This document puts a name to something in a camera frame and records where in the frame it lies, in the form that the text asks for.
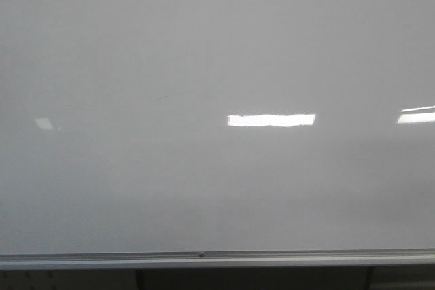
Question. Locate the white whiteboard with aluminium frame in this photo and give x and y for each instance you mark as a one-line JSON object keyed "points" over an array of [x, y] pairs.
{"points": [[216, 133]]}

